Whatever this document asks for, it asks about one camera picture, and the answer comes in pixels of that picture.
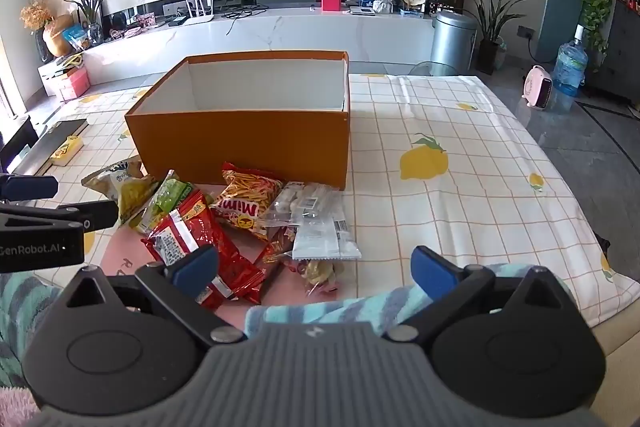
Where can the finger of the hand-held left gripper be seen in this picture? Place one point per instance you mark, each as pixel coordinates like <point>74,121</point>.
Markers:
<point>75,215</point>
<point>30,187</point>

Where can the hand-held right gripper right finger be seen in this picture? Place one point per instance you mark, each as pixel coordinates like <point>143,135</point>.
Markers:
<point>432,275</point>

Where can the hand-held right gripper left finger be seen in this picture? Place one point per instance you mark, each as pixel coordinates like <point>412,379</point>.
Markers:
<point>192,268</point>

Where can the red snack packet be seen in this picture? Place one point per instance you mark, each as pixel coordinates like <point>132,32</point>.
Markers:
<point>185,233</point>

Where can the pale yellow chip bag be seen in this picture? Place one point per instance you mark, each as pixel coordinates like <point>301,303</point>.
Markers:
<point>127,193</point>

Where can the green snack packet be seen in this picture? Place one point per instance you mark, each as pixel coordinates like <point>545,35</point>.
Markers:
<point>167,200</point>

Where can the red stick snack bag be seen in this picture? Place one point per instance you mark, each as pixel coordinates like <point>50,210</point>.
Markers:
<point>245,200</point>

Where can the clear packet of white candies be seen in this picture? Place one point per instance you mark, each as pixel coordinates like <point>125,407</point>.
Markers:
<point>300,202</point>

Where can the orange cardboard box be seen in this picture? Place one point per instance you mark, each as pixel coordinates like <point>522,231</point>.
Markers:
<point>235,142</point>

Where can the yellow tissue pack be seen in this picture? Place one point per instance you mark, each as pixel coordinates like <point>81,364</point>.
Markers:
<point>66,150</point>

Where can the pink mat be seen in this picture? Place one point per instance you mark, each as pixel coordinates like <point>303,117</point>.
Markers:
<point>117,257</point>

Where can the pink storage box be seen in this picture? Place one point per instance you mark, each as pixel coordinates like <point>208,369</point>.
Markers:
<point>76,84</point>

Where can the white snack packet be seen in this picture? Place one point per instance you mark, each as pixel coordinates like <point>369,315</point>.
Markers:
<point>322,243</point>

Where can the small pale candy wrapper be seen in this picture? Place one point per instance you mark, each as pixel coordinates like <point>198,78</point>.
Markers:
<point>317,274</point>

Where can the brown round vase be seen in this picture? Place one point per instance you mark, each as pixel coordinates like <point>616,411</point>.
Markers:
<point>57,36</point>

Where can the pink fuzzy cloth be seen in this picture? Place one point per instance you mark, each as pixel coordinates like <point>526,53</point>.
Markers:
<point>12,407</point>

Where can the dried orange flowers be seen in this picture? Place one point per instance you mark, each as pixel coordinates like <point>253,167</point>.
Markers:
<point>36,14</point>

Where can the potted green plant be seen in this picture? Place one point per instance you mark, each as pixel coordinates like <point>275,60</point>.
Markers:
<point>92,14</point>

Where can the round glass table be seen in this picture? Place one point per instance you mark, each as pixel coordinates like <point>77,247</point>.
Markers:
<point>432,69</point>

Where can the pink heater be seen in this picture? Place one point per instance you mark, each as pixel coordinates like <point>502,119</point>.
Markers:
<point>537,88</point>

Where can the potted snake plant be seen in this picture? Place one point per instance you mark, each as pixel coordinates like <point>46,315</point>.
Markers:
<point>487,52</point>

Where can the white router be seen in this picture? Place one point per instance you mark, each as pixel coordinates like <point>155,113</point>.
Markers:
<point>199,18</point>

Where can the silver trash can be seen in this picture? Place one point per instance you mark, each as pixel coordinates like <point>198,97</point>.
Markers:
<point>452,42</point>

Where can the blue water jug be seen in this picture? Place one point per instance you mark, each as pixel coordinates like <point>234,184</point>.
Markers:
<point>569,72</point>

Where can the white marble console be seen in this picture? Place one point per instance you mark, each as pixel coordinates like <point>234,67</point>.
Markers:
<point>280,34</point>

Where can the dark grey cabinet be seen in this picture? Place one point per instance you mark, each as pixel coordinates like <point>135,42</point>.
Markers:
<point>625,57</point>

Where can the small red box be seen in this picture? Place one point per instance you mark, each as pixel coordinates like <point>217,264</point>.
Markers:
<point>331,1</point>

